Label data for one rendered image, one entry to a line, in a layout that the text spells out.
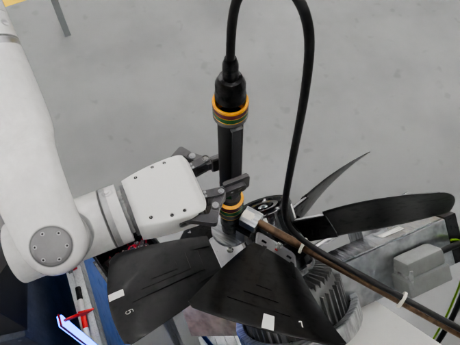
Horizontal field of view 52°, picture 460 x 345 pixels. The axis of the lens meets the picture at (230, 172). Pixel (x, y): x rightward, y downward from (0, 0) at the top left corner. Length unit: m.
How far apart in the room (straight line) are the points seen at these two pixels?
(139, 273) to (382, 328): 0.49
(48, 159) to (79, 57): 2.53
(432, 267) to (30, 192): 0.81
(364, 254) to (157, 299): 0.44
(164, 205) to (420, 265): 0.61
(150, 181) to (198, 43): 2.42
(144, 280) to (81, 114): 1.90
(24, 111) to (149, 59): 2.36
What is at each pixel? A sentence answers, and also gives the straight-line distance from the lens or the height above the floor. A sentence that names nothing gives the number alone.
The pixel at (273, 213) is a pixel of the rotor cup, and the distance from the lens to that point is 0.91.
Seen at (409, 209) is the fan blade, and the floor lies 1.30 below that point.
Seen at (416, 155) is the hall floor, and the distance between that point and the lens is 2.69.
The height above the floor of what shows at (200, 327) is 0.96.
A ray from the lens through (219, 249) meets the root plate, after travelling 0.97.
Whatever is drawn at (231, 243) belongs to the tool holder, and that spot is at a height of 1.30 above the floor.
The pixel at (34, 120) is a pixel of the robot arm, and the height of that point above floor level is 1.62.
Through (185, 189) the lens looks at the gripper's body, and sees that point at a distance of 0.65.
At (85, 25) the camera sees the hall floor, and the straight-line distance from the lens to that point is 3.29.
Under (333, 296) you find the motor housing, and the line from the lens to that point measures 0.98.
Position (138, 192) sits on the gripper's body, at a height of 1.52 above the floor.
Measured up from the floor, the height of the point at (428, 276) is 1.14.
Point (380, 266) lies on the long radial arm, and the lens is 1.08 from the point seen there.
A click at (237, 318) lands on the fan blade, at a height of 1.43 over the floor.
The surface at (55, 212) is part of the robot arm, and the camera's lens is 0.56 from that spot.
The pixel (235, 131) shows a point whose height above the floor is 1.62.
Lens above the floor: 2.08
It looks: 59 degrees down
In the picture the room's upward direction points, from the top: straight up
